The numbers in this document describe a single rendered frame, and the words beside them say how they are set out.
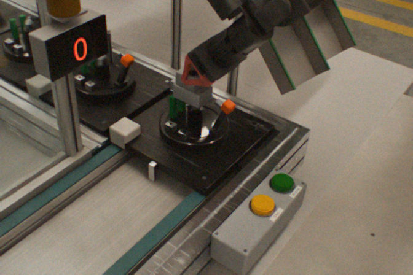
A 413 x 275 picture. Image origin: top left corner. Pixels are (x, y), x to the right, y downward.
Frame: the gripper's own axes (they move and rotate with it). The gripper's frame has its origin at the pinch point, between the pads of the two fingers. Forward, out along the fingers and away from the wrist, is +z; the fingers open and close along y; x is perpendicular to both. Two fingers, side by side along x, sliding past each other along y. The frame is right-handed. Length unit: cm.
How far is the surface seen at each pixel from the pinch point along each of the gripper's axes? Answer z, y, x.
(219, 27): 40, -59, -10
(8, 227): 17.6, 37.5, 3.0
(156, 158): 9.7, 11.0, 8.7
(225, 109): -2.5, 0.7, 8.7
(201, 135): 5.6, 2.1, 10.4
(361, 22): 118, -276, 32
